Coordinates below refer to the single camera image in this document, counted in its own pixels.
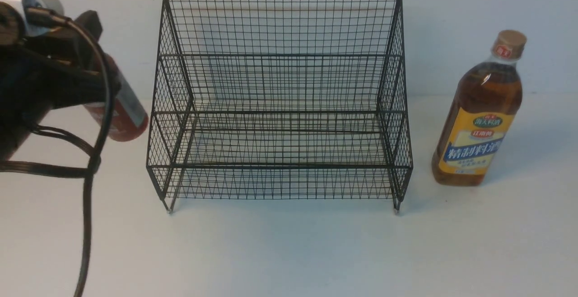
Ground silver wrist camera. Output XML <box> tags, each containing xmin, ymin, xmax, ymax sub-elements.
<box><xmin>0</xmin><ymin>0</ymin><xmax>65</xmax><ymax>46</ymax></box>

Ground red sauce bottle yellow cap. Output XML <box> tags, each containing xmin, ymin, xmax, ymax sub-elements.
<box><xmin>106</xmin><ymin>54</ymin><xmax>149</xmax><ymax>142</ymax></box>

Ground brown cooking wine bottle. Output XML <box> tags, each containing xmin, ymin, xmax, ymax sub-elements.
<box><xmin>431</xmin><ymin>30</ymin><xmax>527</xmax><ymax>186</ymax></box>

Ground black wire mesh shelf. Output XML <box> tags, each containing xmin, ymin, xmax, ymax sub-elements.
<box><xmin>146</xmin><ymin>0</ymin><xmax>413</xmax><ymax>213</ymax></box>

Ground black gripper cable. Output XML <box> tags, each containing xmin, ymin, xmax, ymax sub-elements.
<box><xmin>0</xmin><ymin>8</ymin><xmax>114</xmax><ymax>297</ymax></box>

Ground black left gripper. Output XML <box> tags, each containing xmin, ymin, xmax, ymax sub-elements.
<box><xmin>0</xmin><ymin>10</ymin><xmax>106</xmax><ymax>161</ymax></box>

